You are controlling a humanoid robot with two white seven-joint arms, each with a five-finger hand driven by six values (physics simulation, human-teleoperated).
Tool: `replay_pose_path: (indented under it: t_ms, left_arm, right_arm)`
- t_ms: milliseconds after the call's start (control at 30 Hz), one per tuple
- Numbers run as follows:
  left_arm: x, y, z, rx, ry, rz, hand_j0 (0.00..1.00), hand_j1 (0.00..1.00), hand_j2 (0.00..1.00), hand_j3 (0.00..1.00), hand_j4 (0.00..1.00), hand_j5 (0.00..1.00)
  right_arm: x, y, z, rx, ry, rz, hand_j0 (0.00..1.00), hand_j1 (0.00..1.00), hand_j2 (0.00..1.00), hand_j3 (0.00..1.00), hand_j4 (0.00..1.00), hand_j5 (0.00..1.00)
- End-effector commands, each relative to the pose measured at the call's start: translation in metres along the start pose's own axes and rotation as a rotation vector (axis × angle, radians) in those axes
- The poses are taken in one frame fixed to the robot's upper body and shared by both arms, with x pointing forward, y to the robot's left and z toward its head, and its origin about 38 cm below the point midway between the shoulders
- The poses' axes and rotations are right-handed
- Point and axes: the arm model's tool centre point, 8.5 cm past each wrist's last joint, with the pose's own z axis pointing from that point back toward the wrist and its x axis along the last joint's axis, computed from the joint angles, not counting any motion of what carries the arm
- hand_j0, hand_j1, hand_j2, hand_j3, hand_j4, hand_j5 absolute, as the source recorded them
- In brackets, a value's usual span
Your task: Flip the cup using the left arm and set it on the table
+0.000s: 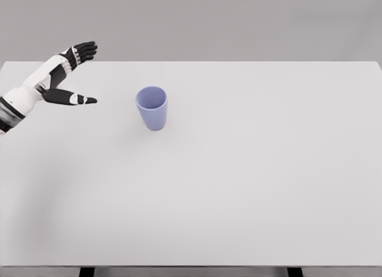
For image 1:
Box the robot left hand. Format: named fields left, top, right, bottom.
left=21, top=41, right=99, bottom=106

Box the lavender plastic cup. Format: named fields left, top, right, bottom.
left=135, top=85, right=169, bottom=131

